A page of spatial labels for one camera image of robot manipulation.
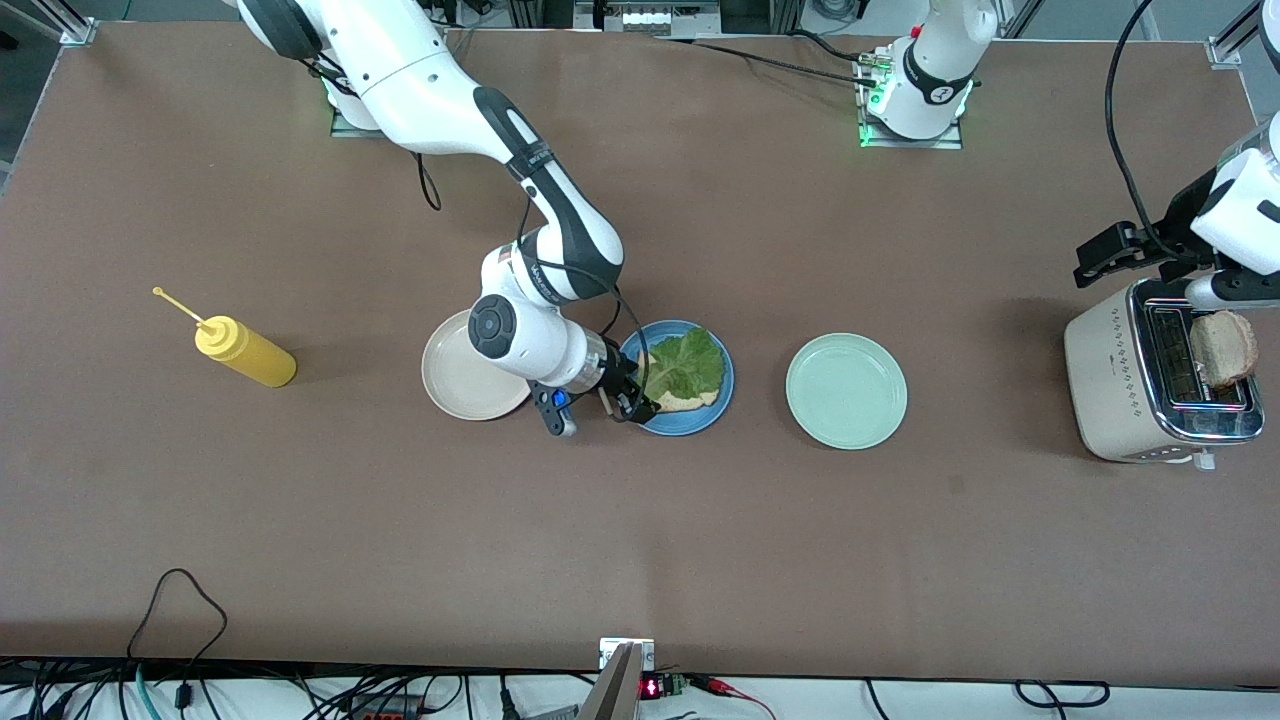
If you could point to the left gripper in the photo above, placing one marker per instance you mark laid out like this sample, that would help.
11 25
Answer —
1163 246

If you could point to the green lettuce leaf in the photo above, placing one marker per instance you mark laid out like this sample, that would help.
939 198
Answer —
690 365

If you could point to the blue plate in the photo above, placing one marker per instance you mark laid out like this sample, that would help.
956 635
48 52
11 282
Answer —
690 424

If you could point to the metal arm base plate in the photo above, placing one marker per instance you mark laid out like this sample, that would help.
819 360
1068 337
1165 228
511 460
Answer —
345 125
900 143

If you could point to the light green plate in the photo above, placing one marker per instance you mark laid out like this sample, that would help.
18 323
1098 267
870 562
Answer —
846 391

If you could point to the yellow mustard squeeze bottle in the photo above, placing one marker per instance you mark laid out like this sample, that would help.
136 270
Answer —
250 355

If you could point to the grey metal camera bracket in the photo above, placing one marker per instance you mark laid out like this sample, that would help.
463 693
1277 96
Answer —
615 690

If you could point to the grey electronics unit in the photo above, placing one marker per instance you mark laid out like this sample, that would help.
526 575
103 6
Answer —
650 18

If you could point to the beige plate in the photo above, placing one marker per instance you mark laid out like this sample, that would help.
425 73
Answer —
450 385

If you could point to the toast bread slice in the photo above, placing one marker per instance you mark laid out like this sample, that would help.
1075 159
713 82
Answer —
1225 348
690 403

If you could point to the small red display module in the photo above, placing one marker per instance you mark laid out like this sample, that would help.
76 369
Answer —
650 687

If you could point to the beige chrome toaster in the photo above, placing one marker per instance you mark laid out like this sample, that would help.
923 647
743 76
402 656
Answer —
1100 380

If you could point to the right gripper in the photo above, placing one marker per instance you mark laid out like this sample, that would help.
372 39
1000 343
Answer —
618 383

